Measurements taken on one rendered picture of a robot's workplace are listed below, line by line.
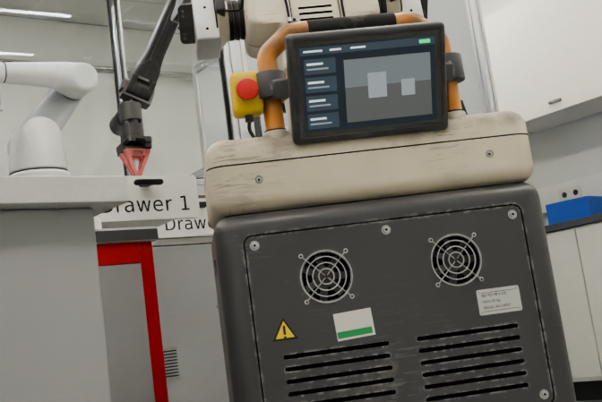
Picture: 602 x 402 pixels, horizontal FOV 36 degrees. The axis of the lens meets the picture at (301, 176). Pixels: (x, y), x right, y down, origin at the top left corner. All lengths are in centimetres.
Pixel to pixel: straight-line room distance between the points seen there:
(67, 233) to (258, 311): 31
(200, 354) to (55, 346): 132
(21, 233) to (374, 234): 53
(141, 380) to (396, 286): 68
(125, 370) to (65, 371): 56
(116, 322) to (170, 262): 74
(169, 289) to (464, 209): 131
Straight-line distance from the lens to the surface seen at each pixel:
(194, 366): 266
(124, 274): 196
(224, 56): 291
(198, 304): 268
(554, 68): 540
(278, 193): 146
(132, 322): 195
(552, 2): 546
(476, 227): 151
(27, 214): 140
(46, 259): 139
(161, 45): 246
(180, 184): 233
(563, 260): 491
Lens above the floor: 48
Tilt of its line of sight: 10 degrees up
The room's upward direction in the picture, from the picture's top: 8 degrees counter-clockwise
